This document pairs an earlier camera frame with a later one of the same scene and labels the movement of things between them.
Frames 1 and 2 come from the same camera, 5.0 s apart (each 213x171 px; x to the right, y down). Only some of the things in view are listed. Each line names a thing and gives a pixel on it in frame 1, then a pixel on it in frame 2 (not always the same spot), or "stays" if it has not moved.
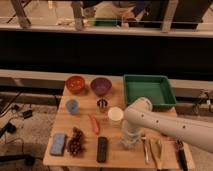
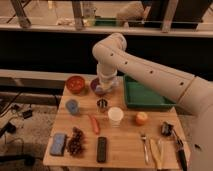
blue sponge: (58, 144) stays
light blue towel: (128, 142) → (99, 89)
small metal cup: (102, 105) stays
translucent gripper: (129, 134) → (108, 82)
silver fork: (145, 149) stays
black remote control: (102, 149) stays
